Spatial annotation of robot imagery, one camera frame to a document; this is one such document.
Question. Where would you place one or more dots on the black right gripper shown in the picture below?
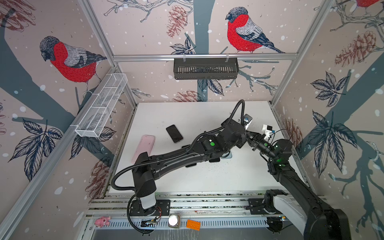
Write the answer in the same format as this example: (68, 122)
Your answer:
(258, 140)

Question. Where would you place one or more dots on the large phone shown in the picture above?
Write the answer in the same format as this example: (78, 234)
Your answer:
(227, 155)

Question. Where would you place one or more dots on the blue phone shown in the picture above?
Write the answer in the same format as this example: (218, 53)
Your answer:
(215, 160)

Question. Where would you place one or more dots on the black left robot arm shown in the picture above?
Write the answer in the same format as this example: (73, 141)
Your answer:
(207, 146)

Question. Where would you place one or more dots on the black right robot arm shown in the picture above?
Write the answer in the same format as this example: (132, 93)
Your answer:
(323, 222)

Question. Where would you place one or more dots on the black phone centre table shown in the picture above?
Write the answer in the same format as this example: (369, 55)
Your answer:
(191, 165)

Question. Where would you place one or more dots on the black phone far left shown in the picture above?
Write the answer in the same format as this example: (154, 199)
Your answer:
(174, 133)

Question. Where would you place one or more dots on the pink phone case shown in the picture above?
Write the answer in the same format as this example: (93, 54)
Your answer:
(146, 144)

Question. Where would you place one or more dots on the orange toy brick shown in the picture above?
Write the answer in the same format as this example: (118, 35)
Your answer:
(193, 225)

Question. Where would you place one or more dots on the clear jar white lid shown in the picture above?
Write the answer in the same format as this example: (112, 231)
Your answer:
(174, 221)

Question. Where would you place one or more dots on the pink pig toy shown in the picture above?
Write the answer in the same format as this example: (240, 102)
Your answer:
(102, 222)

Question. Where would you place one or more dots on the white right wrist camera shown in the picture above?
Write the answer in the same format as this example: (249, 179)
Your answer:
(267, 131)

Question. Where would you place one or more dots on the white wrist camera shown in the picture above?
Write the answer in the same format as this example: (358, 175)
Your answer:
(247, 119)
(267, 131)

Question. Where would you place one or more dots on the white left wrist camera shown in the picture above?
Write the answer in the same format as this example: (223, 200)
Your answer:
(247, 119)

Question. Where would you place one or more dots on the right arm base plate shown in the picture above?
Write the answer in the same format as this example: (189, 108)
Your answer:
(258, 207)

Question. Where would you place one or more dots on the black wire wall basket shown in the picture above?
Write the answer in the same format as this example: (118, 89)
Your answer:
(206, 68)

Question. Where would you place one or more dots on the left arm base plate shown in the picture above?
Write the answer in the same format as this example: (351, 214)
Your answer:
(161, 208)

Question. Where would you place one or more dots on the white mesh wall basket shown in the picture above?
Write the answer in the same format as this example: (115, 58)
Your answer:
(98, 113)

